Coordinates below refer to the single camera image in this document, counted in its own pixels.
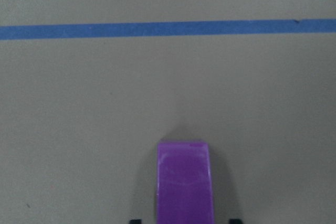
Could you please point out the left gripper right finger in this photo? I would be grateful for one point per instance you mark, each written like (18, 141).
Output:
(234, 221)

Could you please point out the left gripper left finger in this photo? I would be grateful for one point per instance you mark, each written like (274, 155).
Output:
(136, 221)

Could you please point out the purple trapezoid block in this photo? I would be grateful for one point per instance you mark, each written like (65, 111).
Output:
(184, 183)

